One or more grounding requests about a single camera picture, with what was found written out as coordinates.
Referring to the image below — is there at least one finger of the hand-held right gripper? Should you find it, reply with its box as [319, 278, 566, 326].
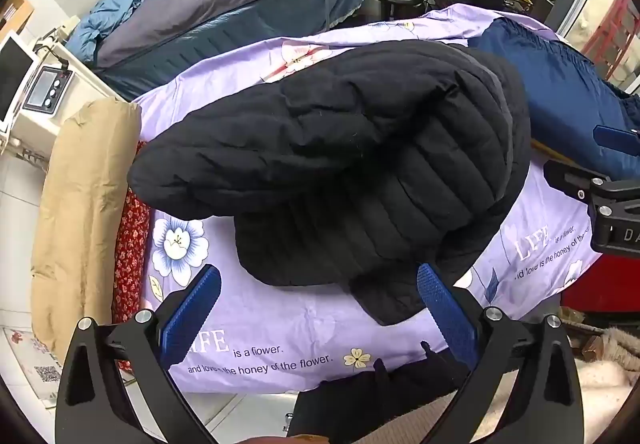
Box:
[594, 125, 640, 151]
[543, 160, 594, 206]

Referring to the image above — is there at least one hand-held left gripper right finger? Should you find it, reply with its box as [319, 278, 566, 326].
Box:
[416, 263, 586, 444]

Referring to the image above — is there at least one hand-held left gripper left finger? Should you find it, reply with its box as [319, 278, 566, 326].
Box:
[55, 265, 223, 444]

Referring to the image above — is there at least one black quilted jacket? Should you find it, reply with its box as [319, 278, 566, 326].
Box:
[126, 40, 532, 326]

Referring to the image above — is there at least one red box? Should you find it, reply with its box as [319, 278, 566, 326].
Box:
[560, 251, 640, 312]

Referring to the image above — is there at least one red floral cloth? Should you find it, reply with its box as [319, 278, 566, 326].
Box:
[111, 141, 151, 372]

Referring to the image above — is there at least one navy blue cloth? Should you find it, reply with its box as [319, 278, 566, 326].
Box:
[467, 18, 640, 180]

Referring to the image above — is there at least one purple floral bedsheet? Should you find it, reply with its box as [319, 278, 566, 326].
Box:
[135, 4, 601, 395]

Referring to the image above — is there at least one red chair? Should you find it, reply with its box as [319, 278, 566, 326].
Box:
[585, 0, 640, 85]

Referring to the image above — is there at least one person's black clothing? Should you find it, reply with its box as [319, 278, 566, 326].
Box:
[287, 341, 473, 444]

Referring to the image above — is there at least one tan long pillow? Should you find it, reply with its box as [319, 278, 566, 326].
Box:
[31, 99, 143, 365]

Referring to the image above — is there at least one white fuzzy cloth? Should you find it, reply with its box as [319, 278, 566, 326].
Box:
[480, 326, 640, 444]

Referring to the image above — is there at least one white machine with screen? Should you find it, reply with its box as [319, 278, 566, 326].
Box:
[0, 29, 126, 160]

